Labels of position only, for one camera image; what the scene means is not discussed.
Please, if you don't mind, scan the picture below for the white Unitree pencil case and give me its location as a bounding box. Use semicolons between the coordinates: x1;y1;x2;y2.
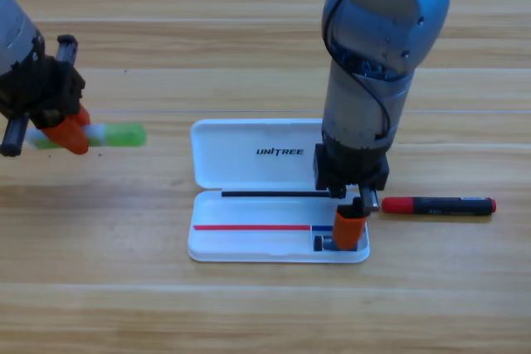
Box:
187;118;371;264

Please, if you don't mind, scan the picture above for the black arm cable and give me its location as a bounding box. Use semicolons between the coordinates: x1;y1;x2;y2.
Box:
322;0;393;140

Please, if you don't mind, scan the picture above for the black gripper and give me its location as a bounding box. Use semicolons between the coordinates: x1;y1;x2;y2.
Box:
0;34;91;158
313;142;391;251

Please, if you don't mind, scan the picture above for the green highlighter pen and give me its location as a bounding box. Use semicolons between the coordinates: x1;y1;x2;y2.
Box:
27;121;147;150

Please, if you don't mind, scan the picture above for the red and black marker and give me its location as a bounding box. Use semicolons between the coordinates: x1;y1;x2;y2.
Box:
381;196;498;217

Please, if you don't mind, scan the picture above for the black eraser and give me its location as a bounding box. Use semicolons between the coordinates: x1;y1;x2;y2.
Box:
314;235;358;253

